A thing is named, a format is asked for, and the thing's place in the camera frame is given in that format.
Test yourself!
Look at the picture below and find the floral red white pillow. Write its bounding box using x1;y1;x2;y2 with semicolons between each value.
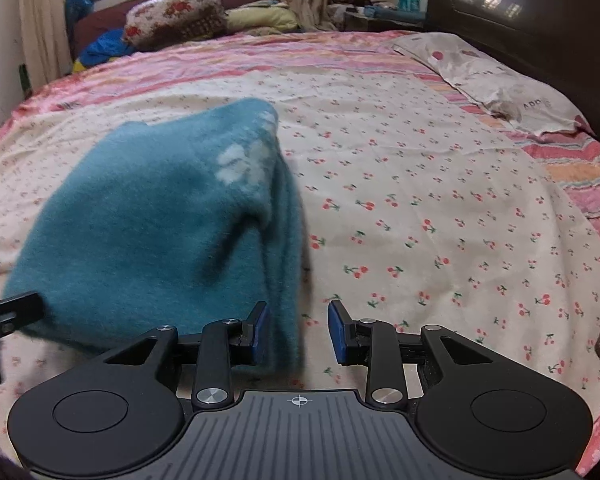
122;0;229;51

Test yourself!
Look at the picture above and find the cluttered dark nightstand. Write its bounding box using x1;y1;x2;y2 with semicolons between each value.
330;2;426;33

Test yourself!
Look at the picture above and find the white printed pillow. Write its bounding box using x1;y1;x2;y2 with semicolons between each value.
392;32;593;136

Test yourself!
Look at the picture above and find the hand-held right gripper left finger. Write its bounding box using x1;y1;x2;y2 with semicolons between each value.
102;301;272;409

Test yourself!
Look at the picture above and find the blue plastic bag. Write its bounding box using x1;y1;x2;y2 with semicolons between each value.
64;0;95;23

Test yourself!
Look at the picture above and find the teal knit sweater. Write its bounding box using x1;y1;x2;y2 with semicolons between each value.
2;97;313;378

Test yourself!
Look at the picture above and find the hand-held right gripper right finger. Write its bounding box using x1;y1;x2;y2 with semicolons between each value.
327;300;501;407

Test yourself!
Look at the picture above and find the folded yellow blanket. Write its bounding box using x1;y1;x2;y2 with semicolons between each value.
225;1;301;33

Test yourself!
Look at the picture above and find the dark brown headboard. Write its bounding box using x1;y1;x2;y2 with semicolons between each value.
422;0;600;148

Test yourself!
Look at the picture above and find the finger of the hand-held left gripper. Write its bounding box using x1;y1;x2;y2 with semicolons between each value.
0;290;46;391

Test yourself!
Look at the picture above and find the blue and yellow cloth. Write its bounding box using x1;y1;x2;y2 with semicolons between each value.
72;27;136;73

